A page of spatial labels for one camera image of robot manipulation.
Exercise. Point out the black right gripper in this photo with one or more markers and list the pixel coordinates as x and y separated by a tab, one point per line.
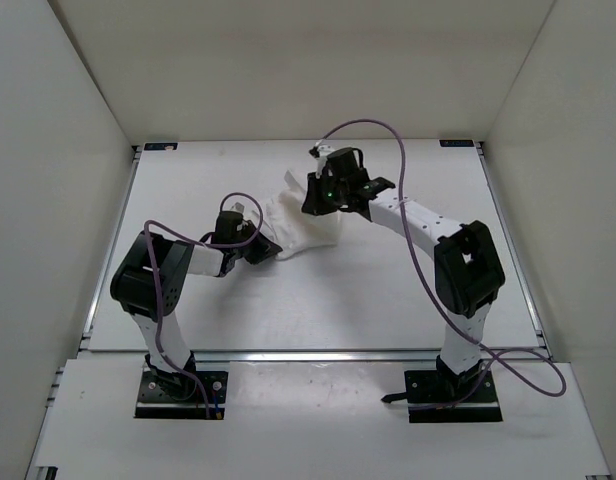
314	203

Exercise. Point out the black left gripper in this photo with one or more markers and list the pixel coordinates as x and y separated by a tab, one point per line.
264	250

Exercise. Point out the white pleated skirt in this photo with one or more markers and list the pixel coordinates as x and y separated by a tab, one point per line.
291	229

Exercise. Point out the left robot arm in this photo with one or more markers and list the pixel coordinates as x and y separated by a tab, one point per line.
149	282

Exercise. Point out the right blue corner label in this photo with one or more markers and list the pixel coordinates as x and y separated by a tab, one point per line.
456	143

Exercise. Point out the blue corner label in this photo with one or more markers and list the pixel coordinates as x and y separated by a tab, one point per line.
160	146
456	143

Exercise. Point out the left blue corner label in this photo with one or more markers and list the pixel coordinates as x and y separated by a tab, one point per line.
160	146

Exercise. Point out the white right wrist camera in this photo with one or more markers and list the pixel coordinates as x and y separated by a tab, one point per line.
320	151

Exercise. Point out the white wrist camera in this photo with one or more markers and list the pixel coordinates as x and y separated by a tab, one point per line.
320	151
238	207

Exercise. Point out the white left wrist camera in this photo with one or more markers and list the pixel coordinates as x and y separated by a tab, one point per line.
238	207

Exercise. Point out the aluminium left table rail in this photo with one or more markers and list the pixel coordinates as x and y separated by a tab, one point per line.
118	220

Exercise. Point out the aluminium table rail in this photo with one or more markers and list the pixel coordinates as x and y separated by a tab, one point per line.
118	220
311	356
520	274

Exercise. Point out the aluminium right table rail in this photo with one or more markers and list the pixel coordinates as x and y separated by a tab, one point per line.
520	274

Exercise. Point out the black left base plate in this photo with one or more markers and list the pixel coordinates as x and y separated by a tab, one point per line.
158	399

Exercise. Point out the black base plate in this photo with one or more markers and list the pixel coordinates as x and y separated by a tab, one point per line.
429	402
158	399

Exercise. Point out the aluminium front table rail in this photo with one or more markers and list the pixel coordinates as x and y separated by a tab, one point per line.
311	356

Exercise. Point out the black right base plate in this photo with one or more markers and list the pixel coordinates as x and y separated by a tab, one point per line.
429	402

